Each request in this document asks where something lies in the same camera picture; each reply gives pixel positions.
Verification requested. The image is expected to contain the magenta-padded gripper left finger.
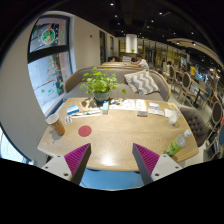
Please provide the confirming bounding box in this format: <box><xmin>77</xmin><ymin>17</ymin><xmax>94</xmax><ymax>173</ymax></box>
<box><xmin>41</xmin><ymin>143</ymin><xmax>92</xmax><ymax>185</ymax></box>

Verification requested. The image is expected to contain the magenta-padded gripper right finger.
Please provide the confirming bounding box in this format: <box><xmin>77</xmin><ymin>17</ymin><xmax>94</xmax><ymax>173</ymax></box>
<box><xmin>132</xmin><ymin>143</ymin><xmax>184</xmax><ymax>185</ymax></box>

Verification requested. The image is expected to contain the brown paper cup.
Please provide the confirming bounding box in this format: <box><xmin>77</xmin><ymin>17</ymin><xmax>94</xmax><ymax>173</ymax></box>
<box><xmin>45</xmin><ymin>113</ymin><xmax>66</xmax><ymax>137</ymax></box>

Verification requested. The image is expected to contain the flat round red coaster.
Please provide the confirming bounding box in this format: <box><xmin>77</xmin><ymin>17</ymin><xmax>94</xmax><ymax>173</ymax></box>
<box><xmin>78</xmin><ymin>125</ymin><xmax>93</xmax><ymax>138</ymax></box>

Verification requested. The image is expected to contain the clear plastic cup with straw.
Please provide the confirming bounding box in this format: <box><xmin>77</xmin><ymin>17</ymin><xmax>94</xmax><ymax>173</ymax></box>
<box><xmin>168</xmin><ymin>107</ymin><xmax>183</xmax><ymax>127</ymax></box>

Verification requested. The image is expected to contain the grey tufted chair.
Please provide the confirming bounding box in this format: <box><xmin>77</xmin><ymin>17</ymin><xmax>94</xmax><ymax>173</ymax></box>
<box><xmin>179</xmin><ymin>106</ymin><xmax>209</xmax><ymax>148</ymax></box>

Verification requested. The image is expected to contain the blue and white card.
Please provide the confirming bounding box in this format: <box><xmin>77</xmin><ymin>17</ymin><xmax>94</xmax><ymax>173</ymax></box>
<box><xmin>65</xmin><ymin>104</ymin><xmax>80</xmax><ymax>116</ymax></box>

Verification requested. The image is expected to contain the white rectangular box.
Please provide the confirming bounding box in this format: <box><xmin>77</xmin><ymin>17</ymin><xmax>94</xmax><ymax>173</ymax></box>
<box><xmin>135</xmin><ymin>99</ymin><xmax>148</xmax><ymax>118</ymax></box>

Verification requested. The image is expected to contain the printed white leaflet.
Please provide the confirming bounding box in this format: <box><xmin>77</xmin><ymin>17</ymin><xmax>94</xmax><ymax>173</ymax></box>
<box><xmin>109</xmin><ymin>98</ymin><xmax>137</xmax><ymax>111</ymax></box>

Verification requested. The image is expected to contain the small light blue box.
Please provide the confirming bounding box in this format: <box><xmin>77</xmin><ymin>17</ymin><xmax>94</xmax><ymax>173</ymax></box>
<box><xmin>101</xmin><ymin>100</ymin><xmax>110</xmax><ymax>115</ymax></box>

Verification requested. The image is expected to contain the grey curved sofa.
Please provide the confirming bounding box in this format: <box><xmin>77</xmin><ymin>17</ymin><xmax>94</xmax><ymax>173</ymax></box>
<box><xmin>63</xmin><ymin>65</ymin><xmax>172</xmax><ymax>103</ymax></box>

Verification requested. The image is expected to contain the grey chevron pillow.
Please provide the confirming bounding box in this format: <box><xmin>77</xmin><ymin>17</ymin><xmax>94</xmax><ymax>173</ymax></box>
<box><xmin>123</xmin><ymin>70</ymin><xmax>161</xmax><ymax>96</ymax></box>

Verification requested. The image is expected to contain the group of dining chairs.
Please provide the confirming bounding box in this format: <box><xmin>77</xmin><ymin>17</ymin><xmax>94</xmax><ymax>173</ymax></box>
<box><xmin>166</xmin><ymin>63</ymin><xmax>224</xmax><ymax>161</ymax></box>

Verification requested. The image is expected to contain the green potted plant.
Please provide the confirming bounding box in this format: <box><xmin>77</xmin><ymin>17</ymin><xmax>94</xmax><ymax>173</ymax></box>
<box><xmin>79</xmin><ymin>67</ymin><xmax>128</xmax><ymax>105</ymax></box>

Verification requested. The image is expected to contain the window with festive decals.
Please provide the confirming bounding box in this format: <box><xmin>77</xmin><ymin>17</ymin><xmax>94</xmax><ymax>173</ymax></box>
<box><xmin>27</xmin><ymin>14</ymin><xmax>73</xmax><ymax>118</ymax></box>

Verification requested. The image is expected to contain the person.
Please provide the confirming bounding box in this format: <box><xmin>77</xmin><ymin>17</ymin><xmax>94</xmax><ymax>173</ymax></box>
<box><xmin>189</xmin><ymin>64</ymin><xmax>197</xmax><ymax>79</ymax></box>
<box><xmin>131</xmin><ymin>54</ymin><xmax>150</xmax><ymax>70</ymax></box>

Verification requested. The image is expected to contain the group of ceiling lights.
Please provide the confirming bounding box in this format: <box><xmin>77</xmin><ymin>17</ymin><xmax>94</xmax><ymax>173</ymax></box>
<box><xmin>108</xmin><ymin>1</ymin><xmax>198</xmax><ymax>46</ymax></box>

